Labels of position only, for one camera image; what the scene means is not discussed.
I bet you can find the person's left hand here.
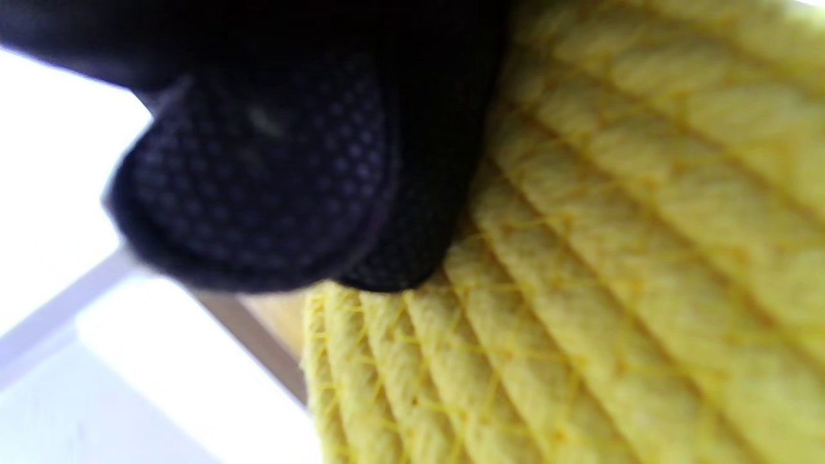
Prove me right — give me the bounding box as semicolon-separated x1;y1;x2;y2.
0;0;516;294

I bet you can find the yellow fabric basket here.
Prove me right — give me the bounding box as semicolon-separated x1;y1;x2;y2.
300;0;825;464

